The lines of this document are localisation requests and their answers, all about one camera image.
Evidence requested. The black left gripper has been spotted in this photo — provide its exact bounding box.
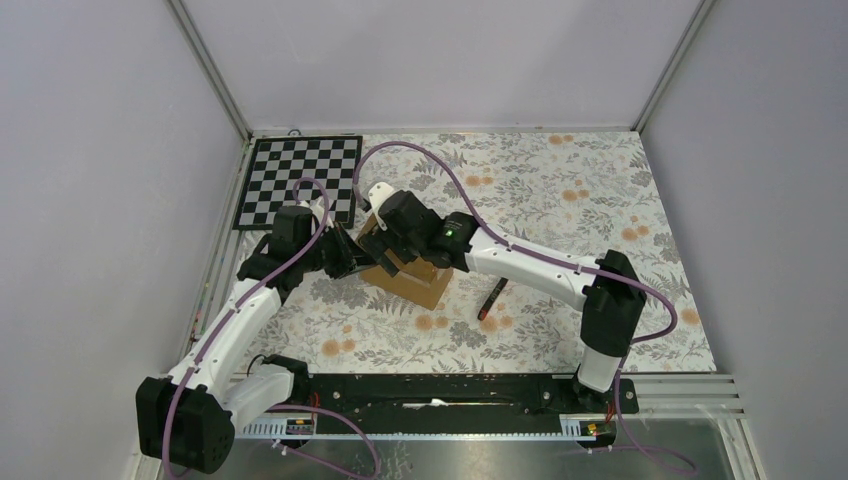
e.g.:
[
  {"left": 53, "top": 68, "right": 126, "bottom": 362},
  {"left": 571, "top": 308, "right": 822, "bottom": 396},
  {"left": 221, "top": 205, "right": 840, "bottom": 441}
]
[{"left": 299, "top": 220, "right": 379, "bottom": 280}]

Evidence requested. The brown cardboard express box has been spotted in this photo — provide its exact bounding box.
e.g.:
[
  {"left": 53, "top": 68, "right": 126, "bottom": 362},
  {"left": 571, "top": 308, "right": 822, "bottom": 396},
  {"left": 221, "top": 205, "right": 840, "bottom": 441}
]
[{"left": 356, "top": 215, "right": 454, "bottom": 310}]

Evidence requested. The red black utility knife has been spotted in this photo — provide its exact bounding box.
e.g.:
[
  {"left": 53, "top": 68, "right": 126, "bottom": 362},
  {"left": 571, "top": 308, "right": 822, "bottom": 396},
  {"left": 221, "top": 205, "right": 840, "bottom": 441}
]
[{"left": 477, "top": 278, "right": 509, "bottom": 322}]

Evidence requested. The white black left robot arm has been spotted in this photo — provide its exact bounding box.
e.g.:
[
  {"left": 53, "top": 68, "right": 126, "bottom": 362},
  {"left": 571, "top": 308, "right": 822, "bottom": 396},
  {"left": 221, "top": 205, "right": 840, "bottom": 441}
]
[{"left": 135, "top": 201, "right": 370, "bottom": 474}]

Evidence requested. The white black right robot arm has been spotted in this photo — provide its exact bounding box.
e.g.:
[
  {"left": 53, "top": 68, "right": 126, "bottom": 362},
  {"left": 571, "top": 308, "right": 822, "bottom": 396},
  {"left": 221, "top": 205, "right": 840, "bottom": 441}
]
[{"left": 361, "top": 182, "right": 647, "bottom": 412}]

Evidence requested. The floral patterned table mat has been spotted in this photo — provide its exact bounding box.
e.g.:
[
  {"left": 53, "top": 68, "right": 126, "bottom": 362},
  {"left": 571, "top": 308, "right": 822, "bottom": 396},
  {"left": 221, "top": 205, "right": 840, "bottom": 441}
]
[{"left": 236, "top": 132, "right": 716, "bottom": 374}]

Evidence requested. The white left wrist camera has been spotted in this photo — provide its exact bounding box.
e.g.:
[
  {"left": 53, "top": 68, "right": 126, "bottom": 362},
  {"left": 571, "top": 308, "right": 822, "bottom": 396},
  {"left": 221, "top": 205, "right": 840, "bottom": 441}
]
[{"left": 299, "top": 198, "right": 335, "bottom": 229}]

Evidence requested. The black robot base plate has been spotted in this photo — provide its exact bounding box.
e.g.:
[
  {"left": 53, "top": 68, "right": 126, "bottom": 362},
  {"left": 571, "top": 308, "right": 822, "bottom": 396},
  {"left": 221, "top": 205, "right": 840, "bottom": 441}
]
[{"left": 286, "top": 373, "right": 639, "bottom": 436}]

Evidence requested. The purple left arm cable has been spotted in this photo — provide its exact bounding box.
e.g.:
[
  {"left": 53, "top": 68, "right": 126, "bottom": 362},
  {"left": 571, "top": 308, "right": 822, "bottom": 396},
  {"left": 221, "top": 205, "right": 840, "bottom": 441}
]
[{"left": 160, "top": 176, "right": 382, "bottom": 480}]

